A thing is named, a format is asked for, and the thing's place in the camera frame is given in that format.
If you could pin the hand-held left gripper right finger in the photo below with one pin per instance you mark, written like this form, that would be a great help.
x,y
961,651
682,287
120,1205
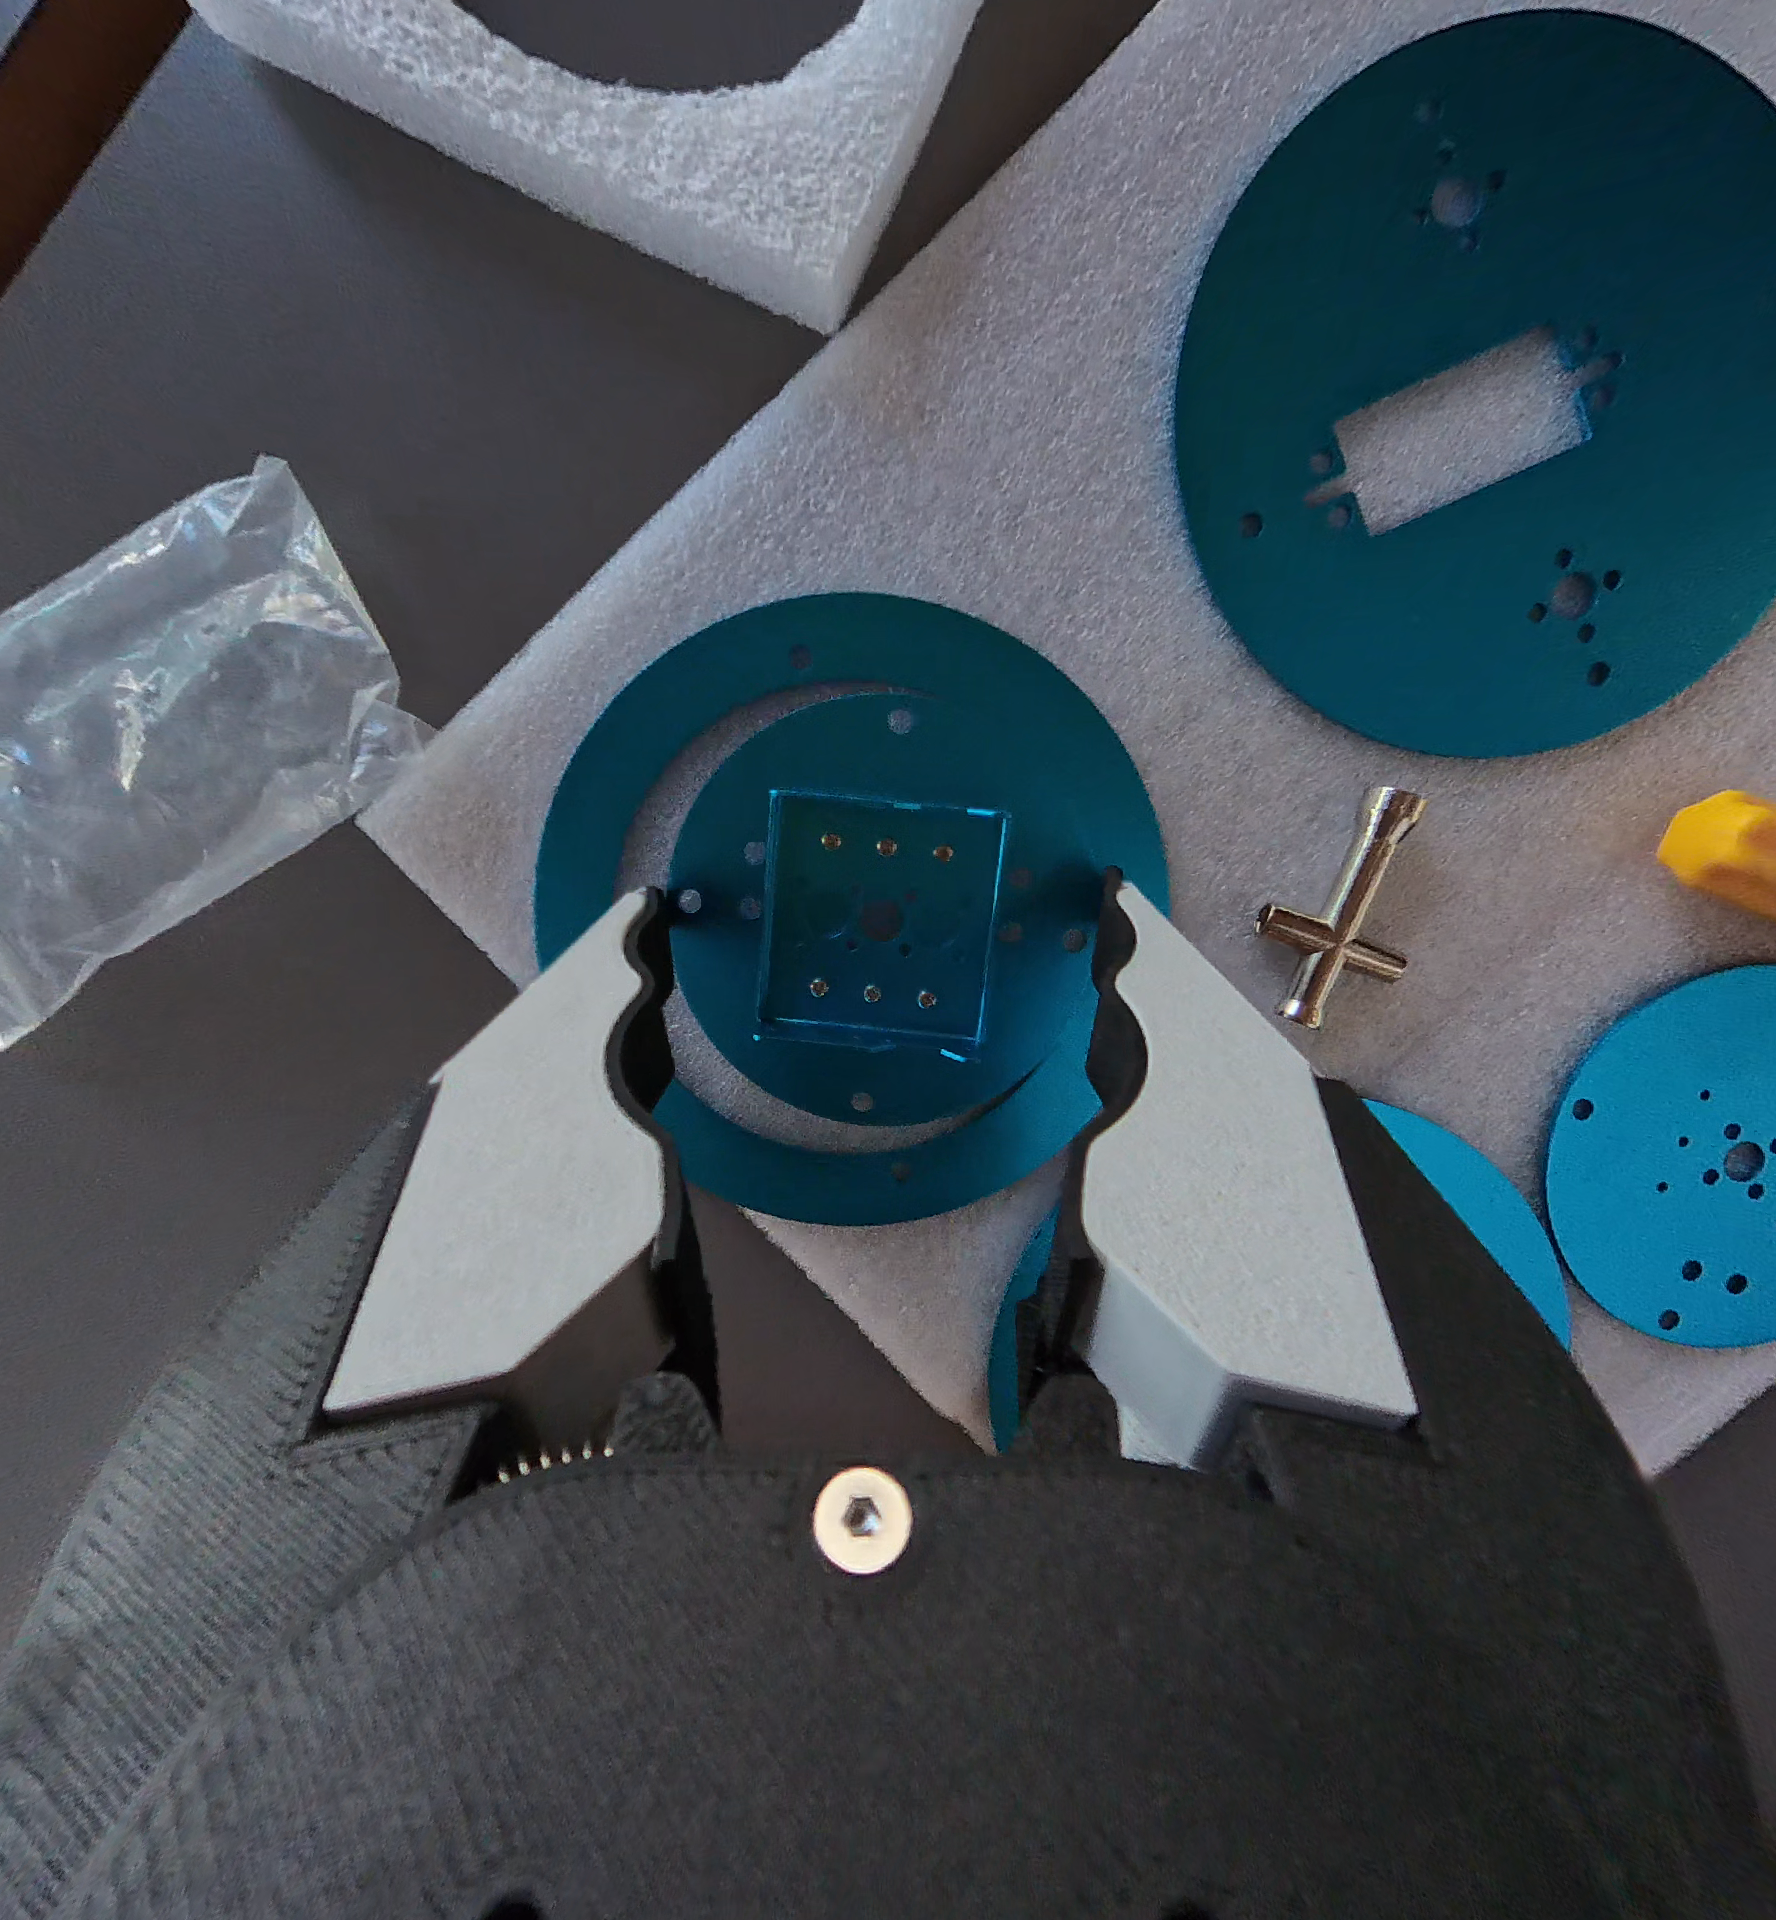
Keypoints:
x,y
1219,1200

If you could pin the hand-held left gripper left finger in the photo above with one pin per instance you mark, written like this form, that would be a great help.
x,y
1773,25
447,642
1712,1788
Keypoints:
x,y
513,1185

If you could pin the small blue perforated disc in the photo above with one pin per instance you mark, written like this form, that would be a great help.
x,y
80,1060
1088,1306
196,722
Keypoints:
x,y
1653,1247
717,1022

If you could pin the metal cross wrench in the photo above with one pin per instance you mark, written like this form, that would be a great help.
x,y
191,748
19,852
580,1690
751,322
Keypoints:
x,y
1337,918

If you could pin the blue square metal bracket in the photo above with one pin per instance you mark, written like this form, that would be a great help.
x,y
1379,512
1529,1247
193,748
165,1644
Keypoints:
x,y
827,959

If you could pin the dark desk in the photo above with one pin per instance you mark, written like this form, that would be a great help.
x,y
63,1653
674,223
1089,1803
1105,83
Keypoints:
x,y
304,376

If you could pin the crumpled clear plastic bag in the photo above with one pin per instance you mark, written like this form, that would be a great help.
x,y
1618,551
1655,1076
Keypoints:
x,y
153,722

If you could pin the large blue slotted disc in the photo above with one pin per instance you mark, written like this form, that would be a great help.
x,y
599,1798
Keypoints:
x,y
1429,631

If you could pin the white foam sheet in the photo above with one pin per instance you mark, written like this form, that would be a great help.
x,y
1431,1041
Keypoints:
x,y
977,451

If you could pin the white foam frame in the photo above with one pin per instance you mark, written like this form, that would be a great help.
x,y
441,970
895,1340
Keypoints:
x,y
678,166

